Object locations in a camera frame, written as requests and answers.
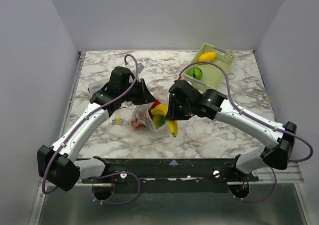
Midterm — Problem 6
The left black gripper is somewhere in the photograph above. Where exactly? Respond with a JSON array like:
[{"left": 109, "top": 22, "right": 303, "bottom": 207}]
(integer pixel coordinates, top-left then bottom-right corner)
[{"left": 120, "top": 78, "right": 156, "bottom": 105}]

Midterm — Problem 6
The yellow toy banana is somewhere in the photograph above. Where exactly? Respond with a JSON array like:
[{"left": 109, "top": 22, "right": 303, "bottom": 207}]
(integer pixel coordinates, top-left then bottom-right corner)
[{"left": 151, "top": 104, "right": 178, "bottom": 137}]

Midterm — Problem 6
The green toy bell pepper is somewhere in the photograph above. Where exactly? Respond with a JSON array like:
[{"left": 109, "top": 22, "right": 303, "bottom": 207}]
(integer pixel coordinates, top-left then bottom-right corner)
[{"left": 152, "top": 114, "right": 165, "bottom": 127}]

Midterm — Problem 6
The clear zip top bag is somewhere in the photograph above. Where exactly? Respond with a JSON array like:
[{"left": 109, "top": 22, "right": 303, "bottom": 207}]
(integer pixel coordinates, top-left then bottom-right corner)
[{"left": 131, "top": 95, "right": 168, "bottom": 132}]

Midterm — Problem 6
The red toy bell pepper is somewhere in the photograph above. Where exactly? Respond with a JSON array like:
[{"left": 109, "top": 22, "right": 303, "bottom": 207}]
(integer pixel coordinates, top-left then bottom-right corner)
[{"left": 131, "top": 119, "right": 144, "bottom": 130}]

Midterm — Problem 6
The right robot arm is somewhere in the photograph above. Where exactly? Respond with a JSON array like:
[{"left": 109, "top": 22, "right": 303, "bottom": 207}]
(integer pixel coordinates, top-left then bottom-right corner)
[{"left": 166, "top": 80, "right": 297, "bottom": 181}]

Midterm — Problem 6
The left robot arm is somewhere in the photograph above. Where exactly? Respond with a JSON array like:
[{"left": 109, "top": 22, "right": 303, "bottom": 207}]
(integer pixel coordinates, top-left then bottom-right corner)
[{"left": 37, "top": 66, "right": 155, "bottom": 191}]

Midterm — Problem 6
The red toy chili pepper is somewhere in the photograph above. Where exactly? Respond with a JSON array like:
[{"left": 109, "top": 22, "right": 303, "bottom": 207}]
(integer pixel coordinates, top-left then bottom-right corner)
[{"left": 151, "top": 99, "right": 161, "bottom": 109}]

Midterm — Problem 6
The clear plastic screw box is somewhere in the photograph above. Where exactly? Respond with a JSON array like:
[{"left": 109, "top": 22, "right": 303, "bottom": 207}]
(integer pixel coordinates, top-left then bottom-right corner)
[{"left": 88, "top": 81, "right": 105, "bottom": 95}]

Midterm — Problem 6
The cream plastic basket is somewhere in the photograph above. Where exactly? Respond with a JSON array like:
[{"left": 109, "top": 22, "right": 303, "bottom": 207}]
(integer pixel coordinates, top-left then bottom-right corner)
[{"left": 182, "top": 43, "right": 235, "bottom": 91}]

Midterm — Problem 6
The yellow toy lemon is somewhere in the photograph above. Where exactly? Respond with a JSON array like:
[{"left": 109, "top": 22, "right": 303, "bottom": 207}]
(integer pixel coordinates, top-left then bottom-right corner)
[{"left": 197, "top": 51, "right": 217, "bottom": 62}]

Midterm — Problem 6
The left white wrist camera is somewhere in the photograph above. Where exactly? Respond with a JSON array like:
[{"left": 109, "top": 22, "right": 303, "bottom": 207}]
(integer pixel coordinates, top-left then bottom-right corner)
[{"left": 125, "top": 61, "right": 144, "bottom": 75}]

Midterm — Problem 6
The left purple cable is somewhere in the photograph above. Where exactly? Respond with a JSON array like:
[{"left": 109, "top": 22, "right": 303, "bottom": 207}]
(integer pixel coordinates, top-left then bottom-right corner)
[{"left": 41, "top": 54, "right": 142, "bottom": 195}]

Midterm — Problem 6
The purple cable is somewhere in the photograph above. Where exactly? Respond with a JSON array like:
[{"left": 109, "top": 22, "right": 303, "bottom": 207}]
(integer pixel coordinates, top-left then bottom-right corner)
[
  {"left": 41, "top": 54, "right": 142, "bottom": 195},
  {"left": 177, "top": 61, "right": 314, "bottom": 203}
]

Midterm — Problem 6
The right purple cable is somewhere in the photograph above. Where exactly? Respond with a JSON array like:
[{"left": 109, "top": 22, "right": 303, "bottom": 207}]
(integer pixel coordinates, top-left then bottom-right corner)
[{"left": 177, "top": 61, "right": 314, "bottom": 203}]

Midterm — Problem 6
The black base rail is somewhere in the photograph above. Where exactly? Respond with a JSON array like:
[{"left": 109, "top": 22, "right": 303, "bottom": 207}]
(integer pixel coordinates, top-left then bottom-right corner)
[{"left": 82, "top": 159, "right": 258, "bottom": 195}]

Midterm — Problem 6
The aluminium frame rail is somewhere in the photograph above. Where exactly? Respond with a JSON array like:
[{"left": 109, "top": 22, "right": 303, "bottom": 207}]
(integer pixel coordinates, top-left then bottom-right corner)
[{"left": 257, "top": 163, "right": 304, "bottom": 184}]

